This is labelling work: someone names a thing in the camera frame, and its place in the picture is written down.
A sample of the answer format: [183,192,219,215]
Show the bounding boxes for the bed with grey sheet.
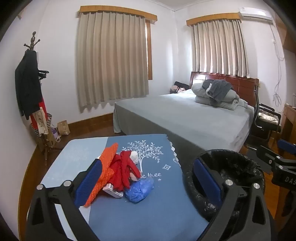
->
[113,89,255,168]

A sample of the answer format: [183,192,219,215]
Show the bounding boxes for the black office chair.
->
[245,84,282,151]

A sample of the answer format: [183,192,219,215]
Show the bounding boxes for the blue plastic bag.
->
[125,179,155,203]

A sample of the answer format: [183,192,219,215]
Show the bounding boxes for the wide beige curtain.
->
[75,10,150,114]

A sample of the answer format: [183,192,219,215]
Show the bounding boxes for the narrow beige curtain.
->
[192,20,251,78]

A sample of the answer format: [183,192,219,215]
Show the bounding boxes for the wooden coat rack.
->
[23,31,59,166]

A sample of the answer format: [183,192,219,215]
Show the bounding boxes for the short wooden curtain pelmet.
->
[186,14,242,27]

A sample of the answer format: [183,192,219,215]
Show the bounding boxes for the striped bag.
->
[31,112,53,140]

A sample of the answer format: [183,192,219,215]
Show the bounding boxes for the white paper ball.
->
[129,152,140,165]

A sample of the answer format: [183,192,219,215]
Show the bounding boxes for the wooden wardrobe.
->
[275,14,296,54]

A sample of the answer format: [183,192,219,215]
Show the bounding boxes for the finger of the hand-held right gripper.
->
[256,145,286,173]
[277,139,296,158]

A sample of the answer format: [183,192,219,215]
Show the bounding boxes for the folded light grey duvet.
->
[191,80,250,111]

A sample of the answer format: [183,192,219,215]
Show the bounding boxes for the black jacket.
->
[15,49,43,120]

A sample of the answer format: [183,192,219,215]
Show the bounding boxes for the black-lined trash bin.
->
[183,149,265,223]

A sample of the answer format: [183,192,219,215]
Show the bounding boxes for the wooden headboard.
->
[190,71,260,106]

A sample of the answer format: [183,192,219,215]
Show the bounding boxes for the pink cloth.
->
[169,85,185,94]

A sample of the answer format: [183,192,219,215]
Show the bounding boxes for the orange foam net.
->
[84,143,119,207]

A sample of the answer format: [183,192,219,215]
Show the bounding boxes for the white and blue box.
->
[103,184,124,199]

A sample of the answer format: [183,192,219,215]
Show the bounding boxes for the black bag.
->
[174,81,192,92]

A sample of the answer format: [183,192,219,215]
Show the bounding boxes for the white hanging cable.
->
[269,23,285,107]

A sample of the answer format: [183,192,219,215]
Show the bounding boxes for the wooden desk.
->
[280,103,296,141]

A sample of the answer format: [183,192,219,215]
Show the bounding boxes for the red mesh bag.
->
[109,151,142,190]

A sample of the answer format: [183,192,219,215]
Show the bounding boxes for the brown paper bag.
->
[57,120,71,136]

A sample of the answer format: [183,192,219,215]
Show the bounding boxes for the long wooden curtain pelmet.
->
[77,6,158,24]

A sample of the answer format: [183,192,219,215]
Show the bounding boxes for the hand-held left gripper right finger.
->
[193,159,277,241]

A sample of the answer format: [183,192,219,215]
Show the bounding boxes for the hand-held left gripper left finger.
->
[24,160,103,241]

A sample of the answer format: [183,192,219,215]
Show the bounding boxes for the wooden window frame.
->
[145,20,153,80]

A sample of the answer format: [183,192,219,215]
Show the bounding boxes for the white air conditioner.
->
[238,7,273,24]

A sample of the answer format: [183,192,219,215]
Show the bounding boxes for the beige tote bag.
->
[32,109,49,136]

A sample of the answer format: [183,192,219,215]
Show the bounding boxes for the blue tree-print tablecloth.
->
[26,133,210,241]

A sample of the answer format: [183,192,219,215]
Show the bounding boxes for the dark grey garment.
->
[202,79,233,104]

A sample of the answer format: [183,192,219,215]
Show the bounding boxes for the red garment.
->
[30,98,48,129]

